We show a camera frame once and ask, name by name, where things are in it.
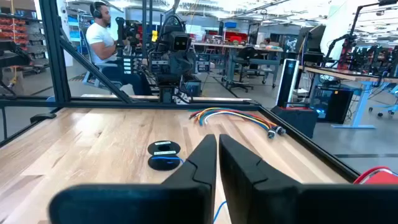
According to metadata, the black cable spool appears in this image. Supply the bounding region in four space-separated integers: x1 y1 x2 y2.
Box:
147 140 182 171

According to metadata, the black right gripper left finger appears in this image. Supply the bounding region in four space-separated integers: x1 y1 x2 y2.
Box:
48 134 218 224

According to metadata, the light blue office chair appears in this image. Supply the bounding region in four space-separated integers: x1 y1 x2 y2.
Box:
368 85 398 118

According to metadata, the black computer tower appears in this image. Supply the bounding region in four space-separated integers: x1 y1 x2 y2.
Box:
310 85 355 124

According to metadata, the red tape dispenser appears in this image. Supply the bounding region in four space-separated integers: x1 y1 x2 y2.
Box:
353 166 398 185

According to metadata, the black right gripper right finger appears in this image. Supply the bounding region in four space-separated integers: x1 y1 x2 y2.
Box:
219 134 398 224

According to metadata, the white cable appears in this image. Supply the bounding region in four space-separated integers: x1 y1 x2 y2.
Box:
203 111 271 134

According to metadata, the blue cable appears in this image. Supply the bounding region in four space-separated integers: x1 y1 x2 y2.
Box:
198 111 276 139

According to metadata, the blue cord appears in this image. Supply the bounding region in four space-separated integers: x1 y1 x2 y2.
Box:
151 155 228 224

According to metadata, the black office chair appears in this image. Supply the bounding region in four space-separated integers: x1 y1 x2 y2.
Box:
229 46 259 93

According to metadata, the wooden desk with blue legs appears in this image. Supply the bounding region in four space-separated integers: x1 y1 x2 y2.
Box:
298 65 398 130

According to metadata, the black monitor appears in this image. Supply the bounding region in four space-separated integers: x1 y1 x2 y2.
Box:
295 24 327 65

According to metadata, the long workbench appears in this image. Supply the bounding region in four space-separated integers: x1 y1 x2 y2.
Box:
192 42 284 91

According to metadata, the white tower device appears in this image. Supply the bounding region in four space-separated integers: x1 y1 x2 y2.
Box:
275 58 300 108

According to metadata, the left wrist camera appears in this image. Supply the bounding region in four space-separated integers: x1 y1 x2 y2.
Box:
169 30 192 52

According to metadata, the person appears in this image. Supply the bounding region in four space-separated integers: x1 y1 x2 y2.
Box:
85 1 153 96

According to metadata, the chair with metal frame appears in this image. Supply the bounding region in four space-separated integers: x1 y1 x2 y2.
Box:
81 62 124 91

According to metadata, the black box with red top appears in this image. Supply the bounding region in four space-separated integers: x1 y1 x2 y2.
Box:
270 105 318 139

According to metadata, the shelf of red bins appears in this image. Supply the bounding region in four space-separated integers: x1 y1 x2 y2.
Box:
0 15 34 44

